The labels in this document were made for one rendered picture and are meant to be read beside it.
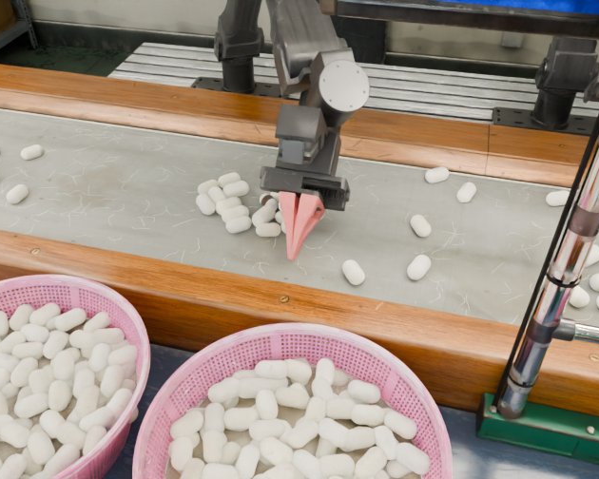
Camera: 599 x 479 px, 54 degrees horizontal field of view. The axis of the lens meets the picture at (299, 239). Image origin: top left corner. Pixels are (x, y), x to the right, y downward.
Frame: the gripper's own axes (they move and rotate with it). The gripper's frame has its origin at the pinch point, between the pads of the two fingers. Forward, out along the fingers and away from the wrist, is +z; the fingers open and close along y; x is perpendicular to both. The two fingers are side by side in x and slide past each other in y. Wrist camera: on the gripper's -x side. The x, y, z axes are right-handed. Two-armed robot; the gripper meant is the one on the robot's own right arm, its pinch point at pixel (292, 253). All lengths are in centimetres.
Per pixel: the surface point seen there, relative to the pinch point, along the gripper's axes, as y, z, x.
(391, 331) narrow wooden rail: 13.0, 6.9, -6.5
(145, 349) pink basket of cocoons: -9.8, 13.3, -12.6
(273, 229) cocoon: -3.6, -2.9, 3.1
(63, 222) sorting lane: -31.1, 1.1, 1.6
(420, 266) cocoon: 14.9, -1.1, 1.0
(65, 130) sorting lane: -43.8, -15.1, 15.2
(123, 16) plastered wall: -143, -122, 179
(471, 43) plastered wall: 23, -127, 181
